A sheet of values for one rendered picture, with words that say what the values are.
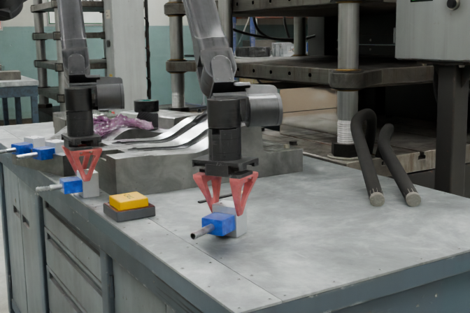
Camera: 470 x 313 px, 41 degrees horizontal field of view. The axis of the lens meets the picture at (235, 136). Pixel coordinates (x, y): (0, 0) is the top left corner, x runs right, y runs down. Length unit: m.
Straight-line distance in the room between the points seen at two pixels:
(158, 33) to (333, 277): 8.36
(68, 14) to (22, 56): 7.20
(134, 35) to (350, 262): 5.01
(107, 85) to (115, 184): 0.22
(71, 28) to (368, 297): 0.90
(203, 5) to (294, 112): 1.14
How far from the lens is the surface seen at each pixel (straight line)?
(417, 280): 1.03
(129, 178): 1.39
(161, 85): 9.23
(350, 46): 1.84
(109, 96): 1.39
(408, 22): 1.84
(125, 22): 5.85
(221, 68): 1.08
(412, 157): 1.99
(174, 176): 1.44
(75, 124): 1.39
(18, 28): 8.71
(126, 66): 5.85
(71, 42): 1.46
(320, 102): 2.32
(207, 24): 1.15
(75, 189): 1.42
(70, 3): 1.53
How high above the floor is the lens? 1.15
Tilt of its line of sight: 9 degrees down
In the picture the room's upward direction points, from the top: 1 degrees counter-clockwise
